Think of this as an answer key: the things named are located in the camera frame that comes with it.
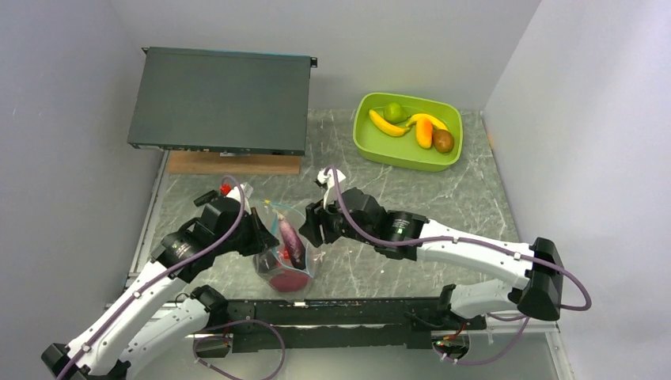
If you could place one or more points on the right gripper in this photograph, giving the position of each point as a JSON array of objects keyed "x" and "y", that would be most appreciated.
[{"x": 311, "y": 226}]

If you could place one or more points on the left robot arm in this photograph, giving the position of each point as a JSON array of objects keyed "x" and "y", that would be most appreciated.
[{"x": 125, "y": 339}]

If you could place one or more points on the purple sweet potato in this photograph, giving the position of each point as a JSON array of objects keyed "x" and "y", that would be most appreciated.
[{"x": 287, "y": 281}]

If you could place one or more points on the brown kiwi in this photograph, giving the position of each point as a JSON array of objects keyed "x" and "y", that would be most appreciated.
[{"x": 443, "y": 141}]

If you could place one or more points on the yellow banana behind mango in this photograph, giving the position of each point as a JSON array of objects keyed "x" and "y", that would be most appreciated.
[{"x": 437, "y": 123}]

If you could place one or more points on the dark grey rack box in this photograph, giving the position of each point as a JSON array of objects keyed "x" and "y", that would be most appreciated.
[{"x": 226, "y": 102}]

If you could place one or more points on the dark plum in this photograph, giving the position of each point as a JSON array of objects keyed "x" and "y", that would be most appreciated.
[{"x": 265, "y": 262}]

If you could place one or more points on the red apple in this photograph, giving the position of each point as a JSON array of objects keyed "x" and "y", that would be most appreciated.
[{"x": 283, "y": 255}]

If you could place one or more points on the green lime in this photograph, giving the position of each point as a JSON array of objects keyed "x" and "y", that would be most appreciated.
[{"x": 394, "y": 113}]

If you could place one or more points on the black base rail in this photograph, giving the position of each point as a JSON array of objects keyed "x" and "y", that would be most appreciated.
[{"x": 257, "y": 324}]

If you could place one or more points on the clear zip top bag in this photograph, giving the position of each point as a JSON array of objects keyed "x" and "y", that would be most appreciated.
[{"x": 289, "y": 268}]

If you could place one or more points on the green plastic bin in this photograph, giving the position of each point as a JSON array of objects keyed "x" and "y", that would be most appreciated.
[{"x": 404, "y": 151}]

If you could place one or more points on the aluminium frame rail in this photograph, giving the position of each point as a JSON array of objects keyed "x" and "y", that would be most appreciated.
[{"x": 504, "y": 350}]

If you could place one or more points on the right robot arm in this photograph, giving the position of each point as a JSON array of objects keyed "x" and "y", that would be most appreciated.
[{"x": 523, "y": 277}]

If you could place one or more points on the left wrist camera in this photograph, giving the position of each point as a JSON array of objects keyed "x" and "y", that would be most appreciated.
[{"x": 240, "y": 192}]

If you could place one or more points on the purple eggplant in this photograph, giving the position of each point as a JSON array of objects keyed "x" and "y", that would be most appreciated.
[{"x": 292, "y": 243}]

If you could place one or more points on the orange yellow mango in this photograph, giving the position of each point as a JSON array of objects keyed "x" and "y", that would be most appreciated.
[{"x": 424, "y": 133}]

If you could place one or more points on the wooden block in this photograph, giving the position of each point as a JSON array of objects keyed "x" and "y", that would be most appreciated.
[{"x": 182, "y": 162}]

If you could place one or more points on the yellow banana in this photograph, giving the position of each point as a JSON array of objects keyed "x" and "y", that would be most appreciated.
[
  {"x": 437, "y": 123},
  {"x": 386, "y": 127}
]

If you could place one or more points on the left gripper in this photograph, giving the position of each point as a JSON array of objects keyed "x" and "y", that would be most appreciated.
[{"x": 262, "y": 237}]

